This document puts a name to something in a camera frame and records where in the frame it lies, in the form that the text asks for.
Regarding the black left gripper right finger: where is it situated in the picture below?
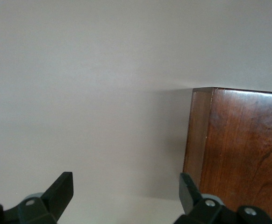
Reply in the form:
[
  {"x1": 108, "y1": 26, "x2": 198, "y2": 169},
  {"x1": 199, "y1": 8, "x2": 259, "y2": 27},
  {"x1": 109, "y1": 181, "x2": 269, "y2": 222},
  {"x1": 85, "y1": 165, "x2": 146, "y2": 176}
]
[{"x1": 173, "y1": 172, "x2": 272, "y2": 224}]

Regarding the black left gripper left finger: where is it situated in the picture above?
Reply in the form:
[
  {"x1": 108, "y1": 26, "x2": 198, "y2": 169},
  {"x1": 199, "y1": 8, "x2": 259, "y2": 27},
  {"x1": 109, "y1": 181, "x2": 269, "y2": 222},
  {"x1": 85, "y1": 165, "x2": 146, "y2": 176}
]
[{"x1": 0, "y1": 171, "x2": 74, "y2": 224}]

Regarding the dark red-brown wooden cabinet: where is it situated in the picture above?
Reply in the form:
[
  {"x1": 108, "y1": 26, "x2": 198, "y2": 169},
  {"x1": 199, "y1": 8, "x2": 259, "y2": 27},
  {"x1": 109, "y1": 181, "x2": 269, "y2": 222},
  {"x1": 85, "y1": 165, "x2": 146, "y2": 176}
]
[{"x1": 182, "y1": 87, "x2": 272, "y2": 224}]

